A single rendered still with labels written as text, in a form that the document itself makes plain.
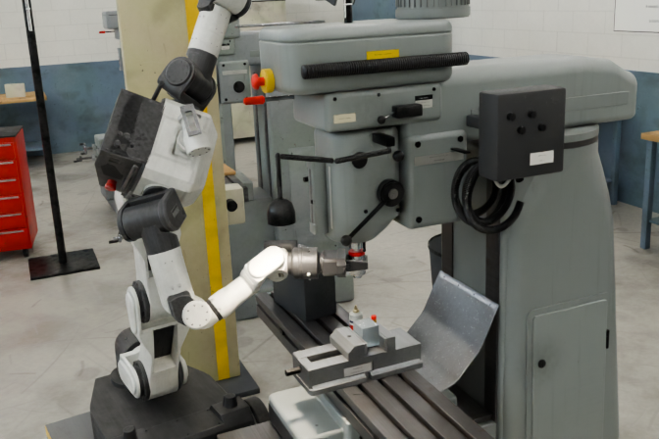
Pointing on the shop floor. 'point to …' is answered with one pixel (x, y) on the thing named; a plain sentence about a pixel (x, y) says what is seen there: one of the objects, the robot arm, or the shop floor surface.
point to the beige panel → (130, 2)
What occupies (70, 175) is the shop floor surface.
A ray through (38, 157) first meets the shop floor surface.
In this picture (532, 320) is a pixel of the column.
